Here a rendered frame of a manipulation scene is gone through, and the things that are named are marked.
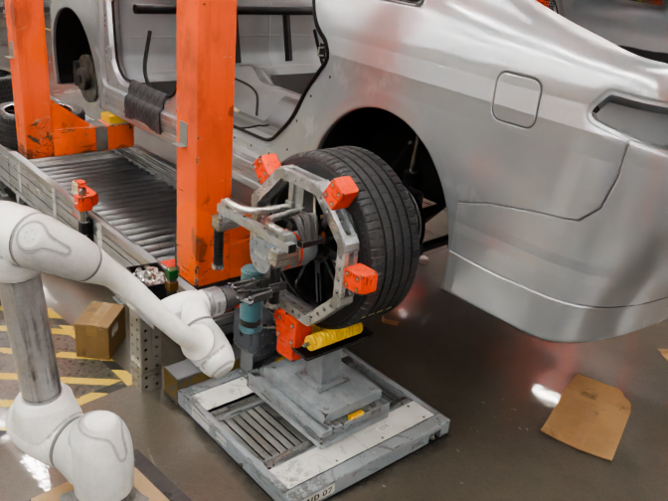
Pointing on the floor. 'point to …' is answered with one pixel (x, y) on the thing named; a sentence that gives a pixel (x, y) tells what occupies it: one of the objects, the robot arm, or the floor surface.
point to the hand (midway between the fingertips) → (273, 284)
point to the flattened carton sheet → (589, 417)
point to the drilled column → (145, 354)
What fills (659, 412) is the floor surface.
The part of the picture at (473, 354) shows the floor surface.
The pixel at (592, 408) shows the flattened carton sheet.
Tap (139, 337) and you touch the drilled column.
